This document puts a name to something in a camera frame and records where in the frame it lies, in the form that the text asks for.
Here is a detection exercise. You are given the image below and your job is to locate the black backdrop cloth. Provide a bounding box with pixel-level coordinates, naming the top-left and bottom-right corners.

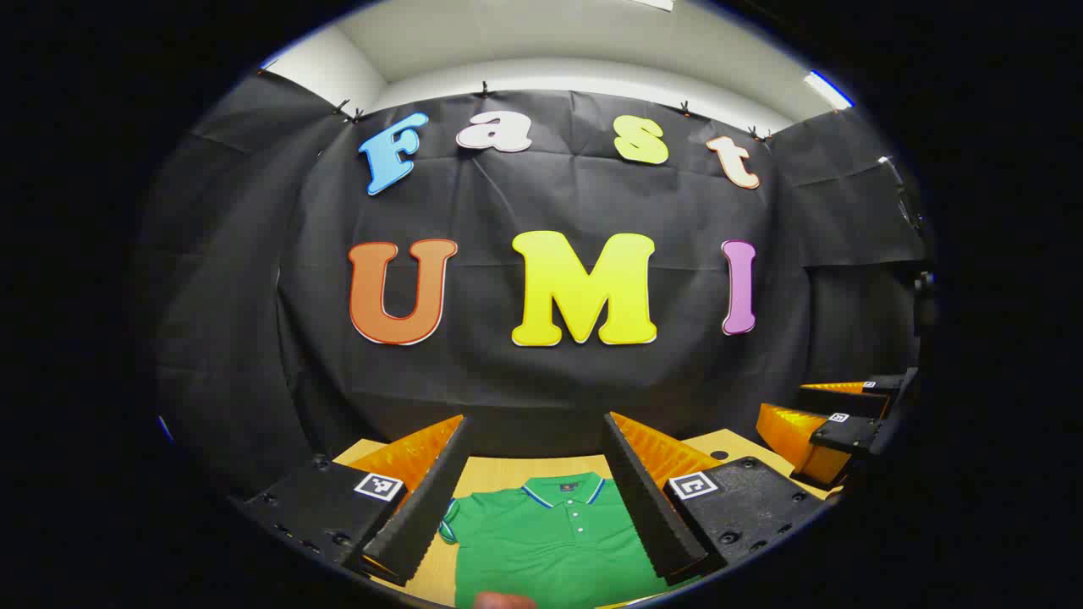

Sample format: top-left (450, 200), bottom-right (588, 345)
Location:
top-left (135, 72), bottom-right (932, 500)

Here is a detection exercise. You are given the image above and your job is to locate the green polo shirt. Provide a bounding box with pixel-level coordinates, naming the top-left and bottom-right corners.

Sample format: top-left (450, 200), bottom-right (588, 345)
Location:
top-left (438, 474), bottom-right (701, 609)

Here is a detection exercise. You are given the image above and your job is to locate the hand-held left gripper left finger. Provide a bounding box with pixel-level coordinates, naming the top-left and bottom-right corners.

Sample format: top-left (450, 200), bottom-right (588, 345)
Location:
top-left (230, 413), bottom-right (473, 587)

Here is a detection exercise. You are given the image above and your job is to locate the black stand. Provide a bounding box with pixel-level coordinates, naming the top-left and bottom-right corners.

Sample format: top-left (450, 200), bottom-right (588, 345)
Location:
top-left (878, 155), bottom-right (938, 332)

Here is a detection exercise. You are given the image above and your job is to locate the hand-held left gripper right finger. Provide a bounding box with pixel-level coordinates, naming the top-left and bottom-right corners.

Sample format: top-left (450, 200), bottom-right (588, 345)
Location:
top-left (601, 412), bottom-right (828, 587)

